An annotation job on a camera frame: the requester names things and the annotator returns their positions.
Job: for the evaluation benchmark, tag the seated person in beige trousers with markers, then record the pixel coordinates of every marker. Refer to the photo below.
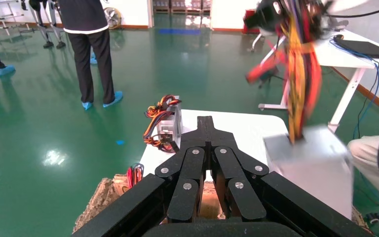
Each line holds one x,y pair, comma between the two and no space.
366,157

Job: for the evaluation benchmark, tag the black laptop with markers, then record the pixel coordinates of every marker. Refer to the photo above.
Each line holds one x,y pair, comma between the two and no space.
369,49

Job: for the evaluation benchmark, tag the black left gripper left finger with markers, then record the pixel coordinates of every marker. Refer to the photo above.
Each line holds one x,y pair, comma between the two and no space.
186,183

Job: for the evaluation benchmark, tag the brown cardboard divider box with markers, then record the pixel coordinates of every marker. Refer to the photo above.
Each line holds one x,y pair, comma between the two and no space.
104,199

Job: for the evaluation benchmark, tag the white desk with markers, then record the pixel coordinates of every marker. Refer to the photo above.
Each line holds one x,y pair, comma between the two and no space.
333,55

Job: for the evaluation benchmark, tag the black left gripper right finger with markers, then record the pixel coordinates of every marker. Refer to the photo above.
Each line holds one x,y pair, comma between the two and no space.
235,183

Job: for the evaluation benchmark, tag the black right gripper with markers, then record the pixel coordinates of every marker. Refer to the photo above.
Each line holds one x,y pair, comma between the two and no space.
266,16

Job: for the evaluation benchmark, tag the grey stand with black feet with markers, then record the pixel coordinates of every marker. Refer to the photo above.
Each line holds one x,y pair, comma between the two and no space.
50,32

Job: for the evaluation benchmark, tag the shelf with cartons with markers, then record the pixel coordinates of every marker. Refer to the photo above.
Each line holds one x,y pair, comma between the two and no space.
179,6

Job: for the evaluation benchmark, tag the grey metal frame rack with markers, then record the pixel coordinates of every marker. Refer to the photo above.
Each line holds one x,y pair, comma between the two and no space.
4,25

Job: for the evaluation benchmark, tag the small blue scrap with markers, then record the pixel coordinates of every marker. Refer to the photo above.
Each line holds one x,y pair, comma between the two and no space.
120,142

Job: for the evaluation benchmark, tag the red cabinet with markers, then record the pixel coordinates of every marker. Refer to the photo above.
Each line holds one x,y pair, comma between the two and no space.
248,30

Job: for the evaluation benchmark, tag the person in black trousers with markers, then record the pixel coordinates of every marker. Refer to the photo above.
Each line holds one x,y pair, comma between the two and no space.
88,59

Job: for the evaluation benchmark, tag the round floor fan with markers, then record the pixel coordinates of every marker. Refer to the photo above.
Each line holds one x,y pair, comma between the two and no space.
112,18

